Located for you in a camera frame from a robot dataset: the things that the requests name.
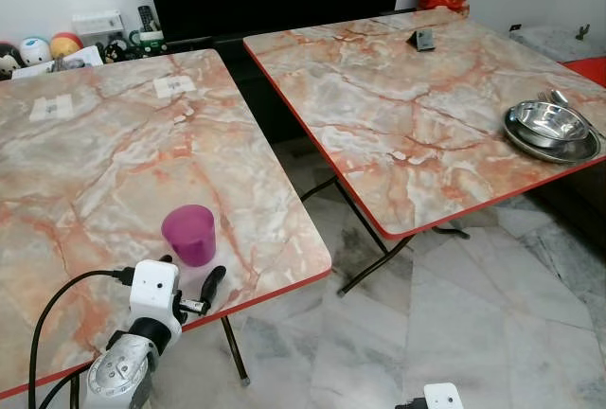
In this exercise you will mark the black remote control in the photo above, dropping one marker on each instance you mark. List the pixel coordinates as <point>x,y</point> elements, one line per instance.
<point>147,18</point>

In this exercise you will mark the small black box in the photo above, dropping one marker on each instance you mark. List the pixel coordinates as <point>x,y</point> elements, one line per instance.
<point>422,40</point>

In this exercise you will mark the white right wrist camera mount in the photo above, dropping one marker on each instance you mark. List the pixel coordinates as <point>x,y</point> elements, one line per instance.
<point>443,397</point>

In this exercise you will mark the black white panda toy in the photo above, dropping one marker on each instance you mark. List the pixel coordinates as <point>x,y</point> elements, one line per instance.
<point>8,61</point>

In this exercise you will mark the stainless steel plate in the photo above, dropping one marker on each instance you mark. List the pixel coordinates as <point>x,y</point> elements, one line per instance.
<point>568,154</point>

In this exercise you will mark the marble folding table with labels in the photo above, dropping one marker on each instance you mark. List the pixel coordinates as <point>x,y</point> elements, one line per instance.
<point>104,172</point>

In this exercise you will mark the steel spoon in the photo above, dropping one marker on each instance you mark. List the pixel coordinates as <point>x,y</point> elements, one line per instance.
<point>561,97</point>

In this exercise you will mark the white power strip box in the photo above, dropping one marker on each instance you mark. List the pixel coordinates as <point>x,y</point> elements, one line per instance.
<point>98,24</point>

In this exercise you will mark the grey marble counter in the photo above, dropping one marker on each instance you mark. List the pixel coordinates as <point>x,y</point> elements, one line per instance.
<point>554,43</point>

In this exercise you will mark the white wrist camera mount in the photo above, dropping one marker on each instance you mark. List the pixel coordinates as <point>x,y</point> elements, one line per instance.
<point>154,291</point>
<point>443,397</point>

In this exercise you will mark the orange round toy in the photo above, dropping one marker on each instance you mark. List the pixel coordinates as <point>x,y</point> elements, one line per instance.
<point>65,44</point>

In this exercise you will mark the stainless steel bowl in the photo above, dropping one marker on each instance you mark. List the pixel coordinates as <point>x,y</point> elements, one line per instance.
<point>546,123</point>

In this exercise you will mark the steel fork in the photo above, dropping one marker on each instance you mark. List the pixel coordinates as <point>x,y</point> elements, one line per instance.
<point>546,98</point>

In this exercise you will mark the red seat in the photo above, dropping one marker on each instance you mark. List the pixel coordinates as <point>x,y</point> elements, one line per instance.
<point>589,70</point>

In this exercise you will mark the small black toy figure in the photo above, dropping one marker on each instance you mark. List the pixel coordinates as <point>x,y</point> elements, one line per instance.
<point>115,50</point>

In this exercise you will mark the green mug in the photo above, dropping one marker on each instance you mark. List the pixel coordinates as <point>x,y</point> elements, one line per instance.
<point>149,42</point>

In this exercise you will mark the purple plastic cup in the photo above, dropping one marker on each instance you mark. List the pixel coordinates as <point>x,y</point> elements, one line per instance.
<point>189,236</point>

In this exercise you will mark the white paper label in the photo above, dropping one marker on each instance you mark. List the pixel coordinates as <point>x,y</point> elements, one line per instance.
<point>174,86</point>
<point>52,108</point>

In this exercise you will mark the white blue round toy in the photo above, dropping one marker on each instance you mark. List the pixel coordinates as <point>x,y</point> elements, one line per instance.
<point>35,50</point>

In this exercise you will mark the marble folding table red edge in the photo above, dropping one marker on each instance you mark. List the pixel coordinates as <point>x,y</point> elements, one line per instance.
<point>407,115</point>

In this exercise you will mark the small dark counter ornament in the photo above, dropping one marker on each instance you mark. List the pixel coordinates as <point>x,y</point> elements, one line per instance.
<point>585,31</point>

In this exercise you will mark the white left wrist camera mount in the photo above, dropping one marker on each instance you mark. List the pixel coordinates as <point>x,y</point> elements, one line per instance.
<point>154,291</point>

